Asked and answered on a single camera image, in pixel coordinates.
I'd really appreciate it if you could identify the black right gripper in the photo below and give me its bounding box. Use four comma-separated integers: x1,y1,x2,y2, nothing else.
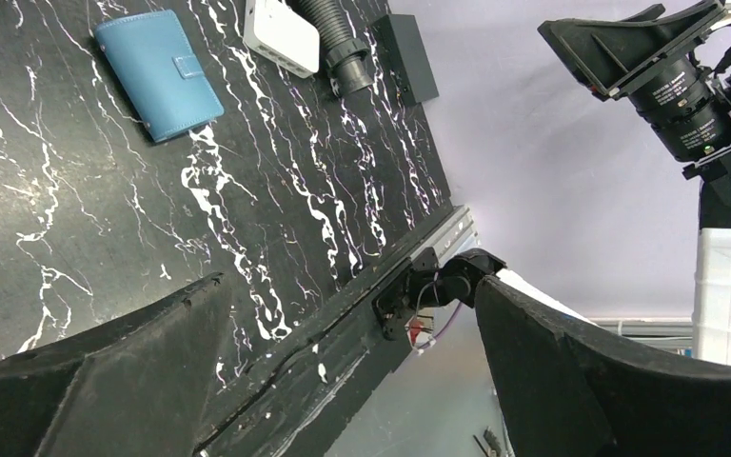
538,1,731,163

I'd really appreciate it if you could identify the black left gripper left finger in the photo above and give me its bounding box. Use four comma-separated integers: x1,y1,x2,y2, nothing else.
0,273,232,456

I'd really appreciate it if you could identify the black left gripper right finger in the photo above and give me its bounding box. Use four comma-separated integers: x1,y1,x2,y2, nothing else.
475,276,731,456

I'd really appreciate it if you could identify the light blue card holder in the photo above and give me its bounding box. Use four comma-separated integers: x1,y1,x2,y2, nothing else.
94,10,225,143

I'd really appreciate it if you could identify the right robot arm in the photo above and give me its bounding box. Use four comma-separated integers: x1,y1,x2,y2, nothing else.
538,1,731,366

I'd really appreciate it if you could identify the black flat box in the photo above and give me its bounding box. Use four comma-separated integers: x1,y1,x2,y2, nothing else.
373,13,439,106

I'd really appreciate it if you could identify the white rectangular box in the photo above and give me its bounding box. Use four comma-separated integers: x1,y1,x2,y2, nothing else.
243,0,320,79

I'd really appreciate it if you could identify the aluminium frame rail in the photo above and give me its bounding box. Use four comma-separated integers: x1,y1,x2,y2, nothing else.
409,205,481,266

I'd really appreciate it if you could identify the black corrugated hose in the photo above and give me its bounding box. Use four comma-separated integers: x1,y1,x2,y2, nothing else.
289,0,375,98

